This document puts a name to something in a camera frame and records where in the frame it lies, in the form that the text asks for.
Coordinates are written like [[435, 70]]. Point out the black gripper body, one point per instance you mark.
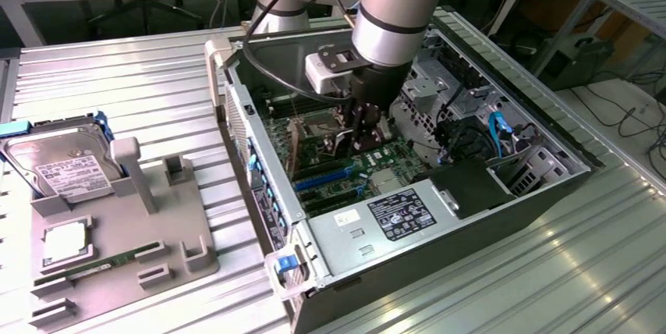
[[379, 84]]

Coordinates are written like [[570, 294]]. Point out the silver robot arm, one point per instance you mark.
[[390, 18]]

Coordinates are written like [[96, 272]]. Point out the CPU socket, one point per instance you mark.
[[322, 125]]

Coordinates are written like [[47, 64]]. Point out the grey disk bay cage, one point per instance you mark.
[[426, 94]]

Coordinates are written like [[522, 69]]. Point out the green motherboard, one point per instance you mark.
[[332, 170]]

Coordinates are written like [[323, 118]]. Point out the black RAM slots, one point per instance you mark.
[[296, 105]]

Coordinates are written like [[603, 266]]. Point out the silver chipset heatsink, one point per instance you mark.
[[386, 180]]

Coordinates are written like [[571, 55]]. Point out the blue expansion slot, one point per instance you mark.
[[322, 178]]

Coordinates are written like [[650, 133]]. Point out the black plastic shroud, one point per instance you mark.
[[469, 187]]

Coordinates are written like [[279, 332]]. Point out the grey power supply unit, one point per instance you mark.
[[384, 224]]

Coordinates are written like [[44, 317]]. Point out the open black PC case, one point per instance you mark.
[[521, 209]]

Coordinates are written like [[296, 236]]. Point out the blue case latch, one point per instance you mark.
[[286, 264]]

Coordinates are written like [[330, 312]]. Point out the black floor box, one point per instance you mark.
[[579, 62]]

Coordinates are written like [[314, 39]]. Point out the black tripod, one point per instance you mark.
[[140, 10]]

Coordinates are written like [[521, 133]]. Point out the metal slat side table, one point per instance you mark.
[[625, 2]]

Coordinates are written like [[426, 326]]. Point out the grey parts rack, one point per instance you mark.
[[124, 240]]

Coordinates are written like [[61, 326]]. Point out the silver hard disk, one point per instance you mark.
[[57, 166]]

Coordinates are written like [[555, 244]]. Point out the green RAM stick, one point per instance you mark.
[[94, 267]]

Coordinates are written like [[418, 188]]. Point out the silver CPU chip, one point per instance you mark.
[[64, 242]]

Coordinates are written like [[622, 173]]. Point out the blue disk caddy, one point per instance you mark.
[[15, 131]]

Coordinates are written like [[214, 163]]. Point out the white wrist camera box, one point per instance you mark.
[[322, 74]]

